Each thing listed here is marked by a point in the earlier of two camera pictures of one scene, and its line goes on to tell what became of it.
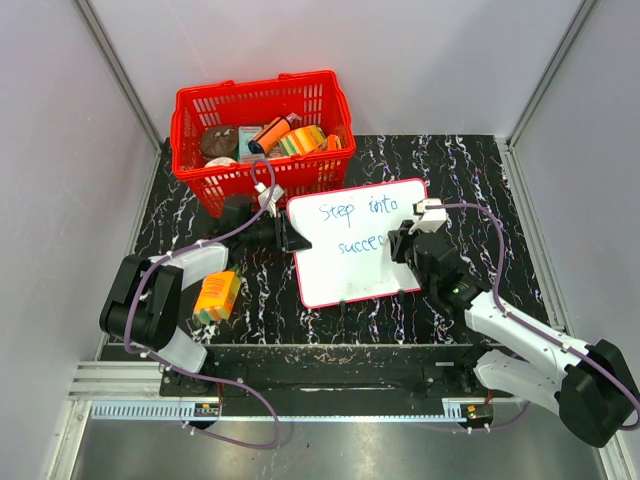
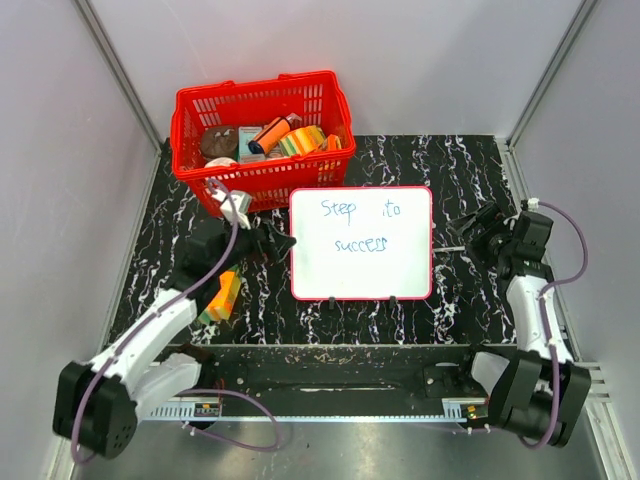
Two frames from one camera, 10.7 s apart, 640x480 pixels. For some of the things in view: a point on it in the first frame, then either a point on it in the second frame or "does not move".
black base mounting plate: (334, 373) does not move
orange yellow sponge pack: (216, 297) does not move
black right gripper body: (404, 248) to (496, 225)
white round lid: (219, 161) does not move
